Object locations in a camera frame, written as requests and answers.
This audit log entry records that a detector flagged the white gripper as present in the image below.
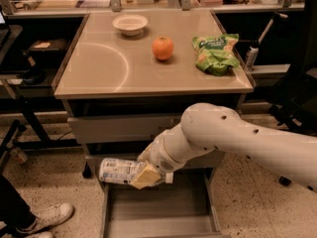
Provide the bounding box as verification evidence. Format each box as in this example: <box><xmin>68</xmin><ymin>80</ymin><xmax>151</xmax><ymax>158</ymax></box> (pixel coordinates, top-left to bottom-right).
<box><xmin>130</xmin><ymin>137</ymin><xmax>184</xmax><ymax>189</ymax></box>

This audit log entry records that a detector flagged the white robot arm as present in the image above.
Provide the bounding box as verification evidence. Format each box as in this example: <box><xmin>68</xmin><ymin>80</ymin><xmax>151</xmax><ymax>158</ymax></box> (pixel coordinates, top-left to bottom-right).
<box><xmin>131</xmin><ymin>103</ymin><xmax>317</xmax><ymax>191</ymax></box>

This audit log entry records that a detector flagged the top grey drawer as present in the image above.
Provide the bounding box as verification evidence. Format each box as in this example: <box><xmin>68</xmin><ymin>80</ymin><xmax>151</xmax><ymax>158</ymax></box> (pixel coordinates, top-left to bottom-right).
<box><xmin>68</xmin><ymin>113</ymin><xmax>181</xmax><ymax>144</ymax></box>

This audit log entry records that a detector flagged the grey drawer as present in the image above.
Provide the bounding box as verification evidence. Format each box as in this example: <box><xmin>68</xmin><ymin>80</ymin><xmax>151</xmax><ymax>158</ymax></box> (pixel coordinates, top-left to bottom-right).
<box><xmin>86</xmin><ymin>151</ymin><xmax>225</xmax><ymax>175</ymax></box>
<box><xmin>101</xmin><ymin>170</ymin><xmax>231</xmax><ymax>238</ymax></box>
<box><xmin>68</xmin><ymin>113</ymin><xmax>181</xmax><ymax>144</ymax></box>

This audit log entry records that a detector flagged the bottom grey drawer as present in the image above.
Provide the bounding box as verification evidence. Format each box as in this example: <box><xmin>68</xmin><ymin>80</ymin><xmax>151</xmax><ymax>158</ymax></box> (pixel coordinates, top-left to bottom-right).
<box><xmin>101</xmin><ymin>170</ymin><xmax>231</xmax><ymax>238</ymax></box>

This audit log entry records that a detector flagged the middle grey drawer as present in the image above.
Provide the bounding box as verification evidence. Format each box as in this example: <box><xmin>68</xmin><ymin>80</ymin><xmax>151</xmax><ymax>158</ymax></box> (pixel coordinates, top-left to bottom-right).
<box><xmin>86</xmin><ymin>151</ymin><xmax>225</xmax><ymax>175</ymax></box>

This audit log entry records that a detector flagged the grey drawer cabinet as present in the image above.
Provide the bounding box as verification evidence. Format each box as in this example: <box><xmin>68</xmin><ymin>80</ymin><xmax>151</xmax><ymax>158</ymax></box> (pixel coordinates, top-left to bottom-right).
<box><xmin>52</xmin><ymin>9</ymin><xmax>257</xmax><ymax>238</ymax></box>

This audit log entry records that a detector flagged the small bottle on floor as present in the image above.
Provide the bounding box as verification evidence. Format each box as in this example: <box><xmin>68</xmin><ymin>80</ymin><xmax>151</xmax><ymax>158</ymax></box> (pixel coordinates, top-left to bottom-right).
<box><xmin>7</xmin><ymin>142</ymin><xmax>28</xmax><ymax>164</ymax></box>

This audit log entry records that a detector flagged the white spray bottle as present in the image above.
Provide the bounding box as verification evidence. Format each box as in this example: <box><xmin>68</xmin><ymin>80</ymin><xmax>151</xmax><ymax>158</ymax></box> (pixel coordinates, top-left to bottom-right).
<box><xmin>245</xmin><ymin>12</ymin><xmax>288</xmax><ymax>70</ymax></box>

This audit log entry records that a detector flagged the white sneaker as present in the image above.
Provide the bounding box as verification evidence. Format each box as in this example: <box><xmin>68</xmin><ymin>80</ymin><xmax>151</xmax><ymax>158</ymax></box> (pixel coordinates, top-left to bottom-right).
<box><xmin>24</xmin><ymin>231</ymin><xmax>53</xmax><ymax>238</ymax></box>
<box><xmin>18</xmin><ymin>202</ymin><xmax>74</xmax><ymax>235</ymax></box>

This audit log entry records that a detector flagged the orange fruit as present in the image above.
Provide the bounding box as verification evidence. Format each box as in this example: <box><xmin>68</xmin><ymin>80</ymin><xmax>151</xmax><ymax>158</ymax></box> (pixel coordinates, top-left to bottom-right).
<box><xmin>152</xmin><ymin>37</ymin><xmax>173</xmax><ymax>60</ymax></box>

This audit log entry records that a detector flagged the dark trouser leg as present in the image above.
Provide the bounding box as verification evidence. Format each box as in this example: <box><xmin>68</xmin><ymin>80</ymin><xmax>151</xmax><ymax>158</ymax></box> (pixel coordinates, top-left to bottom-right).
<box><xmin>0</xmin><ymin>176</ymin><xmax>36</xmax><ymax>230</ymax></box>

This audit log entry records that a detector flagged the green chip bag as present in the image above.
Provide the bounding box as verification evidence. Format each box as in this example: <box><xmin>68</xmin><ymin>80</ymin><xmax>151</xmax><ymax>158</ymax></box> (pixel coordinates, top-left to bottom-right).
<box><xmin>192</xmin><ymin>34</ymin><xmax>240</xmax><ymax>76</ymax></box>

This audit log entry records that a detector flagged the white paper bowl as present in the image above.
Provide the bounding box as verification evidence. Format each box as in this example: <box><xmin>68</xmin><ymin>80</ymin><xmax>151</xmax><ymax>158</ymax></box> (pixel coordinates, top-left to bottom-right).
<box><xmin>112</xmin><ymin>15</ymin><xmax>148</xmax><ymax>37</ymax></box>

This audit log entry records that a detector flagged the black box on shelf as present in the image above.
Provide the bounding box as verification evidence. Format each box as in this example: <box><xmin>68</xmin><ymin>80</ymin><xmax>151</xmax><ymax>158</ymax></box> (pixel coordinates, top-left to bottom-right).
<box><xmin>27</xmin><ymin>39</ymin><xmax>69</xmax><ymax>56</ymax></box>

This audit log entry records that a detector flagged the black office chair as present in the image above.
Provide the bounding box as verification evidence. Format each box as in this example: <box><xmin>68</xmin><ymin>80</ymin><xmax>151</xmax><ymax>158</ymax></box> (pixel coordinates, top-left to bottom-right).
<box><xmin>267</xmin><ymin>0</ymin><xmax>317</xmax><ymax>187</ymax></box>

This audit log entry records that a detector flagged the black side desk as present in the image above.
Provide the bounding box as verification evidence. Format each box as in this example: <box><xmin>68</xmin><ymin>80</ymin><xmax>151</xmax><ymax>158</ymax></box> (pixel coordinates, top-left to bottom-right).
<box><xmin>1</xmin><ymin>15</ymin><xmax>83</xmax><ymax>150</ymax></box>

